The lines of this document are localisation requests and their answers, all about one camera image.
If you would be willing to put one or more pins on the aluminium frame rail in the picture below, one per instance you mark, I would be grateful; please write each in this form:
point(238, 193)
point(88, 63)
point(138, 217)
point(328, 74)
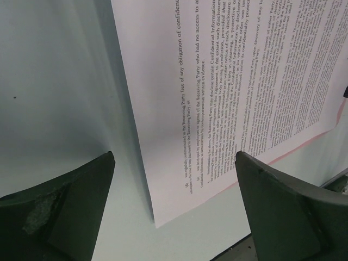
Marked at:
point(338, 183)

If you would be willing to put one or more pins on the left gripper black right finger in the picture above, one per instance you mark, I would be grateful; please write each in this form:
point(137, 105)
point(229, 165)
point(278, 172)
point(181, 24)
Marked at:
point(291, 219)

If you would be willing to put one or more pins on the white printed paper sheet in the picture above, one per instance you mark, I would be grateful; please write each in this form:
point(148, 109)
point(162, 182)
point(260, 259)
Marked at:
point(208, 79)

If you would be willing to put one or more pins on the pink clipboard folder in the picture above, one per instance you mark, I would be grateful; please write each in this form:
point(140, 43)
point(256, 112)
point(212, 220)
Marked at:
point(266, 123)

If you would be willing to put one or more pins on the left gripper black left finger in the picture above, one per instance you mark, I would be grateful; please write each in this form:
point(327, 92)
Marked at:
point(59, 219)

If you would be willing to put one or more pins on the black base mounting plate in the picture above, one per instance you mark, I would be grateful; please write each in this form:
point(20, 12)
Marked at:
point(243, 250)

